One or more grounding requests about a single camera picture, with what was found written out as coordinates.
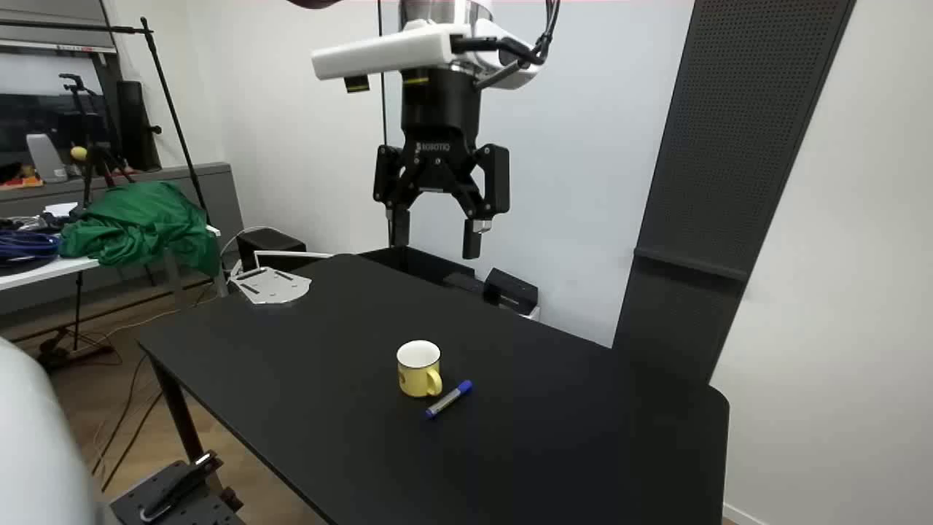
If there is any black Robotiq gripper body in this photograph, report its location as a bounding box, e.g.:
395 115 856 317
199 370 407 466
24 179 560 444
398 68 480 196

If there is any blue marker pen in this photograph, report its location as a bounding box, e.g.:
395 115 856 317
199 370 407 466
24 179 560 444
422 377 479 422

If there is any yellow cup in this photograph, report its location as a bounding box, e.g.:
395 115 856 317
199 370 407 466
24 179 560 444
394 339 445 399

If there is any small black box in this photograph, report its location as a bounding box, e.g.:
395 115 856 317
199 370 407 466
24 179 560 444
480 266 543 317

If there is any black box with white bar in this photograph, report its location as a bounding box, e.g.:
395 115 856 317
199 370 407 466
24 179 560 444
234 226 339 274

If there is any grey bench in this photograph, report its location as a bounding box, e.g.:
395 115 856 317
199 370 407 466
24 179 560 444
0 161 247 314

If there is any black light stand pole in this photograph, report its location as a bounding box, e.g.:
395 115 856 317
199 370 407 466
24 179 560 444
92 16 213 217

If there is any black acoustic panel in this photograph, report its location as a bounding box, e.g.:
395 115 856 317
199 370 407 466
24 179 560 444
608 0 859 393

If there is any green cloth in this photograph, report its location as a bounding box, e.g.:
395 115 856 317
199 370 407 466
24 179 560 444
56 180 225 279

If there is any black table leg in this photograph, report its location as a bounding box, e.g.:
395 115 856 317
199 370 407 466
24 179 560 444
149 354 213 473

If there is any white side table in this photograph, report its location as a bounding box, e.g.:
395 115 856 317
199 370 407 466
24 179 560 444
0 255 105 297

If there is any black clamp lever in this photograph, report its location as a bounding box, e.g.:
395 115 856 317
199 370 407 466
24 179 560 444
137 450 225 525

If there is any blue bundle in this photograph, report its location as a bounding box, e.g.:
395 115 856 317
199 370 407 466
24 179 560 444
0 226 65 272

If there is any grey metal breadboard plate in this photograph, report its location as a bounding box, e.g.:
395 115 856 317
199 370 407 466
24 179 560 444
107 456 247 525

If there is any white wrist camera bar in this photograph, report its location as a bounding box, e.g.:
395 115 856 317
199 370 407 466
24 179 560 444
309 27 460 97

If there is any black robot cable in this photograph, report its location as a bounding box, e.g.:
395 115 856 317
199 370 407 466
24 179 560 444
448 0 563 93

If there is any black camera tripod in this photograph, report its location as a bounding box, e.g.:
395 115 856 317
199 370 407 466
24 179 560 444
56 69 140 211

